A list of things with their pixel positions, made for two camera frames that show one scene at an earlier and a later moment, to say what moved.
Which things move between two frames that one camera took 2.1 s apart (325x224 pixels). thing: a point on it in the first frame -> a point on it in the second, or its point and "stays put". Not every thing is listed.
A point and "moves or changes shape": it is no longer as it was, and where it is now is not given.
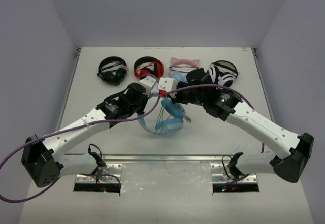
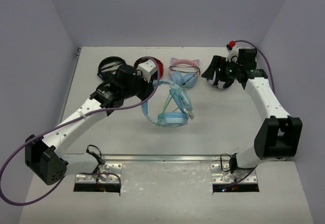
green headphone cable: [160, 120] moves or changes shape
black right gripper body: [186, 96] -> [229, 70]
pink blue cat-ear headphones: [180, 68] stays put
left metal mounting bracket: [110, 173] stays put
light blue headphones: [167, 126] moves or changes shape
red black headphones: [148, 65] stays put
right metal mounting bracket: [221, 174] stays put
